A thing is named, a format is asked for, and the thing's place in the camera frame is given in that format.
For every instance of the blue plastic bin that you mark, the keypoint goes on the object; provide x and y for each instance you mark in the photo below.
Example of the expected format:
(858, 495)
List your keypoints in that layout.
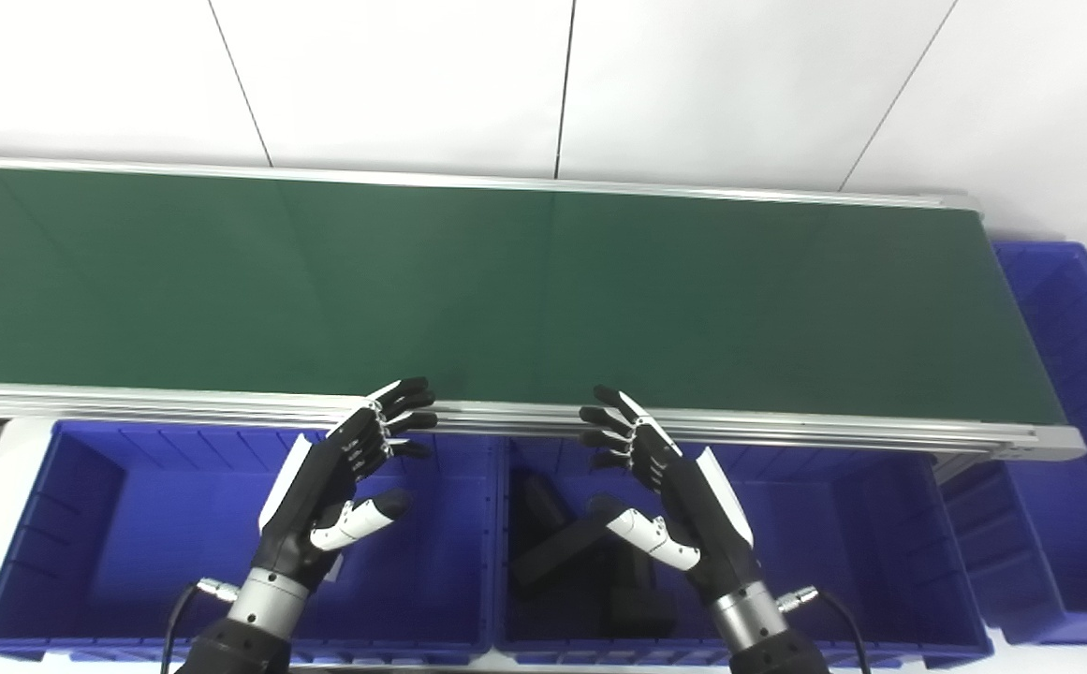
(131, 543)
(1067, 524)
(833, 543)

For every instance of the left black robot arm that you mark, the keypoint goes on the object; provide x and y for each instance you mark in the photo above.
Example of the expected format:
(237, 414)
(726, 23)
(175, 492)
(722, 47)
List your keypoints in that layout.
(234, 651)

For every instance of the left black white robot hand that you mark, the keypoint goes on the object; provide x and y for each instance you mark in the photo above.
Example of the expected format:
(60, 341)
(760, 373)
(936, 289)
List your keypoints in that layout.
(309, 505)

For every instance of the long black block part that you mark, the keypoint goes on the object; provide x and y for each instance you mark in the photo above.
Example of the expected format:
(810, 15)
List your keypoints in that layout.
(562, 554)

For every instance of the green conveyor belt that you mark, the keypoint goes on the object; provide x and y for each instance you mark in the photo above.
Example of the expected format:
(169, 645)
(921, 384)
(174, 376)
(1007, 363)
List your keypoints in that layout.
(506, 290)
(225, 404)

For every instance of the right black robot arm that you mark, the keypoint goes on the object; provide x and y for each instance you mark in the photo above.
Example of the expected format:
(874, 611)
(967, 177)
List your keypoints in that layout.
(749, 618)

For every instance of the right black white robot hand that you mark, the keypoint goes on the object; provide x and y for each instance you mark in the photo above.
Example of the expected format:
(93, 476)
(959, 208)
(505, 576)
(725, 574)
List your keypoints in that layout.
(702, 524)

